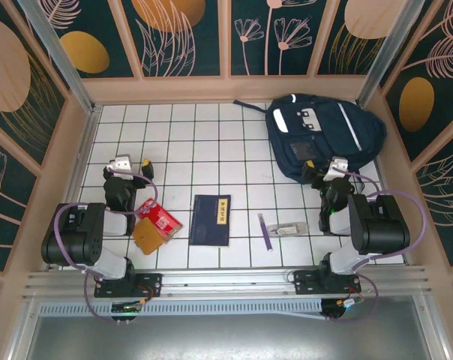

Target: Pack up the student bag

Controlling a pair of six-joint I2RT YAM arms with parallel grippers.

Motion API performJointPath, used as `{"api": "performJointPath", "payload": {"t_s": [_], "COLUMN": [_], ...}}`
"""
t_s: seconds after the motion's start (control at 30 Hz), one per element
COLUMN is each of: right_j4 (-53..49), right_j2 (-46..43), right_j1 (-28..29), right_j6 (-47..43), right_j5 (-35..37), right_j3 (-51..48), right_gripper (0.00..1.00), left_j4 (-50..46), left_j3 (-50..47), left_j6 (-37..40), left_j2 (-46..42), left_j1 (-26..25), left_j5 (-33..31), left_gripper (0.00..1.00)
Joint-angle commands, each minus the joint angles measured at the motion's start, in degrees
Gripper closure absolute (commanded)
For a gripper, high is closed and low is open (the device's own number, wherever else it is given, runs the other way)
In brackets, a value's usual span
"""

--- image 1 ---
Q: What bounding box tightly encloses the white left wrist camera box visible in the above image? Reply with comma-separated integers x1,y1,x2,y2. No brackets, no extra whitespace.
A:
108,153,134,178

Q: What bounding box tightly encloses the small green circuit board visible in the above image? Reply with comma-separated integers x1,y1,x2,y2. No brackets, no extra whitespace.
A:
110,302,143,314
336,297,365,311

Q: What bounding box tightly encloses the grey slotted cable duct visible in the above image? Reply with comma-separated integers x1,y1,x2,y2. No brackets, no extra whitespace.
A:
38,301,327,321

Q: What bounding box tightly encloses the red tissue packet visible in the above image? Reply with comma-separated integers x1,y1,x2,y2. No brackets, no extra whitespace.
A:
136,198,185,245

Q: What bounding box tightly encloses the aluminium side rail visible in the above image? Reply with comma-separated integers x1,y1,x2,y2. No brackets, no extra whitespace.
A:
45,106,102,272

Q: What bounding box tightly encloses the brown leather wallet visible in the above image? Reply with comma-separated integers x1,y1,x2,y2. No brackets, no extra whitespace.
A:
131,216,168,257

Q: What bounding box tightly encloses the navy blue backpack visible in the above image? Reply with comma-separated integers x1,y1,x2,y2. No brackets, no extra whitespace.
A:
232,93,388,185

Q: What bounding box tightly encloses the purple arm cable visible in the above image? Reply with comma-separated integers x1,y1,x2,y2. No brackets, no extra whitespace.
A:
53,166,160,323
325,166,428,323

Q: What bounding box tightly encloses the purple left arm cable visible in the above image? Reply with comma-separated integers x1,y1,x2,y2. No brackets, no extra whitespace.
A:
53,166,160,323

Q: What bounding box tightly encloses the aluminium mounting rail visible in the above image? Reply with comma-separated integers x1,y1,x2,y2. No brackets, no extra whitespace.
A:
22,265,434,302

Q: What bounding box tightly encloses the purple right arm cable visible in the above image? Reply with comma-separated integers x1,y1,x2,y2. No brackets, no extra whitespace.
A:
325,166,428,323

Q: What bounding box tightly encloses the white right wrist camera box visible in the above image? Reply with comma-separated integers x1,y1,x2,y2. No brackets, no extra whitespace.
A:
325,156,351,180

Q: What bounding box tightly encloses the clear plastic pouch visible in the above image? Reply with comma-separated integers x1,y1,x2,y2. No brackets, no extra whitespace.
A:
266,221,311,238

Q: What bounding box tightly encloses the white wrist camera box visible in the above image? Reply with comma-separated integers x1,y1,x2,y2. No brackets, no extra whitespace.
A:
325,156,351,180
108,153,134,178

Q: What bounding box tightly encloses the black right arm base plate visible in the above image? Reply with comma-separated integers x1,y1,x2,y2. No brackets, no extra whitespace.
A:
293,270,363,296

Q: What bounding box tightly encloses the navy blue notebook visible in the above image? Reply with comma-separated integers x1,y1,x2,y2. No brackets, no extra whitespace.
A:
188,193,233,248

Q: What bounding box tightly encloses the purple pen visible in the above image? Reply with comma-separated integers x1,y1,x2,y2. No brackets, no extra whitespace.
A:
257,212,274,254

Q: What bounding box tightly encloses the aluminium frame post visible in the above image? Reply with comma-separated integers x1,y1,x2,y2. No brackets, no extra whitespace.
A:
356,0,418,108
17,0,101,114

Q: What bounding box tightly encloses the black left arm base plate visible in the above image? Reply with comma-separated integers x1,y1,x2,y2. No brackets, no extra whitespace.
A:
94,272,164,299

